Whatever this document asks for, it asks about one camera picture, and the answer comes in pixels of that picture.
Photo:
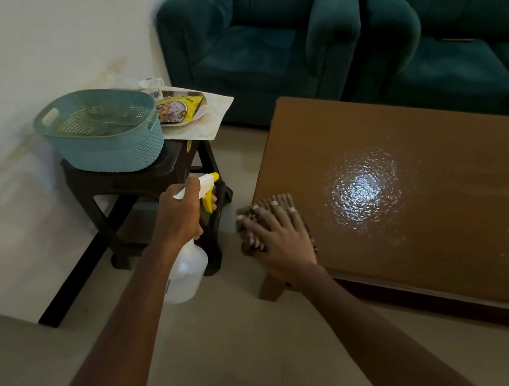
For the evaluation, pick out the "person's right forearm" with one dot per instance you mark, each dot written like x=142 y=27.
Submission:
x=372 y=338

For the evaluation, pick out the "beige patterned placemat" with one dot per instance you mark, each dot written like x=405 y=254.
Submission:
x=207 y=117

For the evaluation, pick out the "person's right hand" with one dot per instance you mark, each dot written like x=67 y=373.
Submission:
x=284 y=242

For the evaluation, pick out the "clear spray bottle yellow trigger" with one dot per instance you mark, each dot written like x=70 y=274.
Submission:
x=188 y=264

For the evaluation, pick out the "person's left hand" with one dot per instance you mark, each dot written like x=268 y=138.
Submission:
x=179 y=218

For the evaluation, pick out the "person's left fingers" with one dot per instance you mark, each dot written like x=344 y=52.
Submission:
x=203 y=211

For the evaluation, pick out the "person's left forearm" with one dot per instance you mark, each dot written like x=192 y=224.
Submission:
x=117 y=358

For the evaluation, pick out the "person's right little finger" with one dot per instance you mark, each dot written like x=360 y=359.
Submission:
x=311 y=246

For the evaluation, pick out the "dark green armchair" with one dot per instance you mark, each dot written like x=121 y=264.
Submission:
x=262 y=40

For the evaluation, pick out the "teal plastic basket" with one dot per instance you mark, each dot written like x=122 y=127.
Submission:
x=101 y=131

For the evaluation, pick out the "dark green sofa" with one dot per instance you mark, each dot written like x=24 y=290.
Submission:
x=452 y=29

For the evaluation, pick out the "white plate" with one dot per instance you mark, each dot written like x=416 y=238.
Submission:
x=188 y=115

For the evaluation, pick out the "yellow snack packet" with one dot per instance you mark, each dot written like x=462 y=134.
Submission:
x=178 y=108

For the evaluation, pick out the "brown wooden coffee table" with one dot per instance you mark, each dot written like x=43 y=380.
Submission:
x=415 y=206

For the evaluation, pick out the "dark plastic stool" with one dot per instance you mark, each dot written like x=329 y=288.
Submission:
x=142 y=191

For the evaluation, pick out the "brown striped cleaning cloth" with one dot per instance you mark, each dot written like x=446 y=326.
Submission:
x=262 y=217

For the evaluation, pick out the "person's right middle finger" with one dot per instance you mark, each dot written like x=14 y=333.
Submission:
x=279 y=215

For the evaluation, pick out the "person's right thumb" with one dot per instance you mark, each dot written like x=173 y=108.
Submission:
x=245 y=229

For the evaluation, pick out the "white patterned mug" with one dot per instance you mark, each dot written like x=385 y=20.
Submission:
x=151 y=88

